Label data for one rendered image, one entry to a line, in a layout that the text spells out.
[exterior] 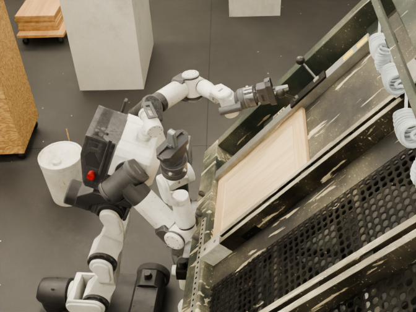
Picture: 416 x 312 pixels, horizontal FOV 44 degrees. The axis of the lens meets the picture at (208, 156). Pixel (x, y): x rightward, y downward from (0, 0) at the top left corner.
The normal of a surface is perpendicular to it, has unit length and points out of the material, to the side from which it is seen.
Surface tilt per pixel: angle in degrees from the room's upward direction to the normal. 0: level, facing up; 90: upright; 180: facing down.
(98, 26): 90
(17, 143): 90
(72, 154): 0
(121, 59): 90
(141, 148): 23
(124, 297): 0
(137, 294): 0
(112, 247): 90
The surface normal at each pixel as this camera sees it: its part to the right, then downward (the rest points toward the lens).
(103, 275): -0.09, 0.64
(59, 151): -0.04, -0.77
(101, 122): 0.35, -0.70
